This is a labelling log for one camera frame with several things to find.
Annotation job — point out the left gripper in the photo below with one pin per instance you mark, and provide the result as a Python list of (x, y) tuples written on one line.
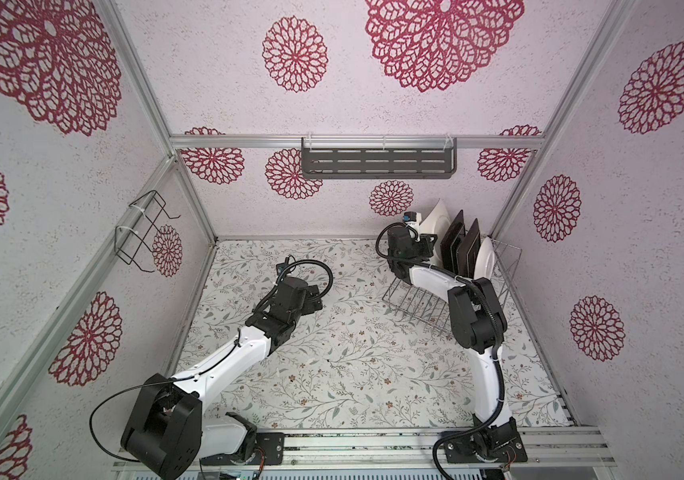
[(309, 305)]

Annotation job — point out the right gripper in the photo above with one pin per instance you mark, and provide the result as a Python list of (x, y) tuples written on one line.
[(426, 246)]

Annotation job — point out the white square plate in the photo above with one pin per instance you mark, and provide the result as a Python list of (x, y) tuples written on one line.
[(436, 223)]

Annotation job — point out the large black square plate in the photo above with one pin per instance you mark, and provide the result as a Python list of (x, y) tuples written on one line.
[(451, 242)]

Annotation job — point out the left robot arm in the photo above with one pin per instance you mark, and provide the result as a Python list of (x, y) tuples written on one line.
[(166, 431)]

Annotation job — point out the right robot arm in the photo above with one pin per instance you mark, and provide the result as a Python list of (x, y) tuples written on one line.
[(490, 404)]

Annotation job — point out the black plate with gold rim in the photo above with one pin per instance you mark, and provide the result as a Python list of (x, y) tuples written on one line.
[(468, 250)]

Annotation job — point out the white round plate front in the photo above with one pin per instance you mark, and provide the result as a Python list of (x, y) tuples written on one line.
[(486, 260)]

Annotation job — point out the wire dish rack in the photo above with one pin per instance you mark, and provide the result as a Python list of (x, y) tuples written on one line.
[(468, 309)]

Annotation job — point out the grey wall shelf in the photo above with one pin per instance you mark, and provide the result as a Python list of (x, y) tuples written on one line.
[(381, 163)]

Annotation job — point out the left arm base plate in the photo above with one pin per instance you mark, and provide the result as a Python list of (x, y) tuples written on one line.
[(257, 448)]

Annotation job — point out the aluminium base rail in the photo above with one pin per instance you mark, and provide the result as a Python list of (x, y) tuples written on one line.
[(411, 448)]

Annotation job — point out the black wire wall basket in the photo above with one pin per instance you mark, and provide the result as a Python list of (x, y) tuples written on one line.
[(151, 243)]

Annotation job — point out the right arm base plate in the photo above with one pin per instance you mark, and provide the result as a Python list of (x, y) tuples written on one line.
[(495, 444)]

